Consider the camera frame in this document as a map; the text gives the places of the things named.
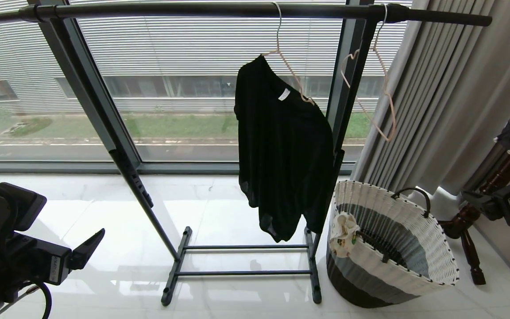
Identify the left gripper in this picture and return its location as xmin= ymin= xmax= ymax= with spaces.
xmin=0 ymin=228 xmax=105 ymax=286

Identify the cream printed garment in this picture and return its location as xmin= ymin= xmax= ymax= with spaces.
xmin=328 ymin=211 xmax=361 ymax=258

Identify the black garment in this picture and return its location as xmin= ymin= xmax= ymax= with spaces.
xmin=234 ymin=54 xmax=336 ymax=243

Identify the pink clothes hanger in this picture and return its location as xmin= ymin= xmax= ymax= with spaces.
xmin=340 ymin=4 xmax=397 ymax=143
xmin=262 ymin=2 xmax=316 ymax=106

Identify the white laundry basket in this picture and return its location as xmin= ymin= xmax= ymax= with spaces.
xmin=326 ymin=179 xmax=460 ymax=309

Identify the black clothes rack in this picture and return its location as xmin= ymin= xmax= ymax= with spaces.
xmin=0 ymin=1 xmax=493 ymax=307

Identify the dark brown wooden coat stand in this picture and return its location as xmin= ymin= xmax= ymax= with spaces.
xmin=439 ymin=148 xmax=510 ymax=285

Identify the beige curtain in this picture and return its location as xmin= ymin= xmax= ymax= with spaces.
xmin=352 ymin=0 xmax=510 ymax=196

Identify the black cable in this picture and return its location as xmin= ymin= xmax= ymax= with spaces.
xmin=14 ymin=281 xmax=53 ymax=319

